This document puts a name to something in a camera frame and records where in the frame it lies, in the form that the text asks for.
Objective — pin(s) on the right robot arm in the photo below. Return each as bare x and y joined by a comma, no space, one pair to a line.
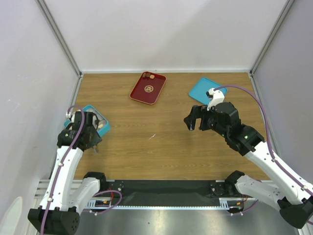
291,195

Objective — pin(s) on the blue tin box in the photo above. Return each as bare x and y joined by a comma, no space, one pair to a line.
104,127

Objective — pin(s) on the grey cable duct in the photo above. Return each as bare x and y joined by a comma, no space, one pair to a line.
103,204

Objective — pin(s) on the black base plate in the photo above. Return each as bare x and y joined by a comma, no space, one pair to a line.
173,189

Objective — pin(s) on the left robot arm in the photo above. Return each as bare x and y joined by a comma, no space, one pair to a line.
59,210

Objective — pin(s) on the red tray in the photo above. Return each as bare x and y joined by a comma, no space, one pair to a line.
147,90

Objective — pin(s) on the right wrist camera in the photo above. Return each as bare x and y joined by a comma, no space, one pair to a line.
215,96

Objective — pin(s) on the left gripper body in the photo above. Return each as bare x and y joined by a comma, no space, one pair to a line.
95,138

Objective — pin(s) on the right aluminium frame post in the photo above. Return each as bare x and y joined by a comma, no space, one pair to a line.
286,9

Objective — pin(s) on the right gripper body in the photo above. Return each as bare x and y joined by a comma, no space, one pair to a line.
208,121

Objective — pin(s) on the left aluminium frame post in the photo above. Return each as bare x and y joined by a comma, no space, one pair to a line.
58,35

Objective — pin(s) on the blue tin lid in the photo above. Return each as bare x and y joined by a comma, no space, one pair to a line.
198,92

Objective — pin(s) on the aluminium frame post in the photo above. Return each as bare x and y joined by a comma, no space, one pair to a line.
286,9
58,35

